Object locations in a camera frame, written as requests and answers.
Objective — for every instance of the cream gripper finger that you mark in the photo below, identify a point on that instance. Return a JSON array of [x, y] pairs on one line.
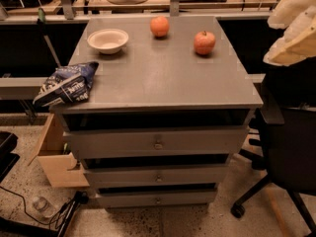
[[286, 11], [297, 43]]

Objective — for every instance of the red apple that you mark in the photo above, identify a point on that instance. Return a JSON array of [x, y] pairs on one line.
[[204, 42]]

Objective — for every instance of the blue chip bag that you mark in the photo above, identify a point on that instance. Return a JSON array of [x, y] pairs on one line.
[[68, 84]]

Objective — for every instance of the black office chair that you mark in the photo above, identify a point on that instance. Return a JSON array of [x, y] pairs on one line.
[[286, 123]]

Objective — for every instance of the orange fruit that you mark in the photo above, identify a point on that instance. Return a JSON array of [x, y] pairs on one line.
[[159, 26]]

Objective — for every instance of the grey drawer cabinet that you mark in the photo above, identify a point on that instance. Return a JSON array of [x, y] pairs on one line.
[[162, 121]]

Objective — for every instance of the white bowl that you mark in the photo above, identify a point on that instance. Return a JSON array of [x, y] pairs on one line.
[[108, 41]]

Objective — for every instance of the cardboard box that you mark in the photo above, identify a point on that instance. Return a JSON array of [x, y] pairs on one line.
[[61, 169]]

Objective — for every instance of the clear plastic bottle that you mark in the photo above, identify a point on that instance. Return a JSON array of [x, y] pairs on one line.
[[44, 207]]

